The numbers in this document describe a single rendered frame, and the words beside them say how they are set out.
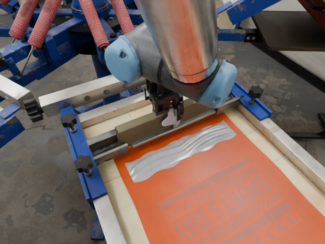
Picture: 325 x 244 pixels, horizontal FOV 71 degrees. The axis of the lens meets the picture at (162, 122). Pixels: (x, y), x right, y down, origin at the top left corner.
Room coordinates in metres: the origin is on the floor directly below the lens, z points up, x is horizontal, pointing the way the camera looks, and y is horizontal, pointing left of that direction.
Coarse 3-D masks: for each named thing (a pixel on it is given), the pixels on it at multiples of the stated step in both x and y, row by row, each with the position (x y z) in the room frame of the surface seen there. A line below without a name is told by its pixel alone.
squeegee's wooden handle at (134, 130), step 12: (192, 108) 0.48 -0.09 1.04; (204, 108) 0.50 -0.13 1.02; (132, 120) 0.42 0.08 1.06; (144, 120) 0.42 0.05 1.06; (156, 120) 0.42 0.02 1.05; (120, 132) 0.37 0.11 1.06; (132, 132) 0.39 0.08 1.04; (144, 132) 0.40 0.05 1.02; (156, 132) 0.42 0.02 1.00; (120, 144) 0.37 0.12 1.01
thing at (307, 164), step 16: (144, 96) 0.59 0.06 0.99; (96, 112) 0.51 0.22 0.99; (112, 112) 0.52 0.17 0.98; (240, 112) 0.54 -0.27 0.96; (256, 128) 0.47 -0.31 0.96; (272, 128) 0.44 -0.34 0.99; (288, 144) 0.38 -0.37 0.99; (304, 160) 0.33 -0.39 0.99; (320, 176) 0.28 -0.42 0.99; (96, 208) 0.20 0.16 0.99; (112, 208) 0.20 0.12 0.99; (112, 224) 0.16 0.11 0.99; (112, 240) 0.13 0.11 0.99
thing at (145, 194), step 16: (144, 144) 0.41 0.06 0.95; (160, 144) 0.41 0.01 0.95; (128, 160) 0.35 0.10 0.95; (128, 176) 0.30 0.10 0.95; (160, 176) 0.30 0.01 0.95; (176, 176) 0.30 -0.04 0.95; (192, 176) 0.30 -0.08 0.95; (144, 192) 0.25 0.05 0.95; (160, 192) 0.25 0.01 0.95; (144, 208) 0.21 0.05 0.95; (144, 224) 0.17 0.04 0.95; (160, 224) 0.17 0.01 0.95; (160, 240) 0.13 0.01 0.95
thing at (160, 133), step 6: (204, 114) 0.50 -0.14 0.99; (210, 114) 0.50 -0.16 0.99; (186, 120) 0.47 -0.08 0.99; (192, 120) 0.47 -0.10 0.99; (198, 120) 0.48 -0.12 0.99; (180, 126) 0.45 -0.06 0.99; (162, 132) 0.42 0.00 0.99; (168, 132) 0.43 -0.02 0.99; (144, 138) 0.40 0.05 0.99; (150, 138) 0.40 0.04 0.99; (132, 144) 0.38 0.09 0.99; (138, 144) 0.38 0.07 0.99
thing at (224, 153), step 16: (192, 128) 0.47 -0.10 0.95; (224, 144) 0.41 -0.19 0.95; (240, 144) 0.41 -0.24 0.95; (192, 160) 0.35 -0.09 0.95; (208, 160) 0.35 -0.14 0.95; (224, 160) 0.35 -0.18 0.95; (256, 160) 0.35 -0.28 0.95; (272, 176) 0.30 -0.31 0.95; (288, 192) 0.25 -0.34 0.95; (304, 208) 0.21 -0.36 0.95; (304, 224) 0.17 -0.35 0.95; (320, 224) 0.17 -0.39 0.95; (288, 240) 0.13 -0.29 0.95; (304, 240) 0.13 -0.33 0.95; (320, 240) 0.13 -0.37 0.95
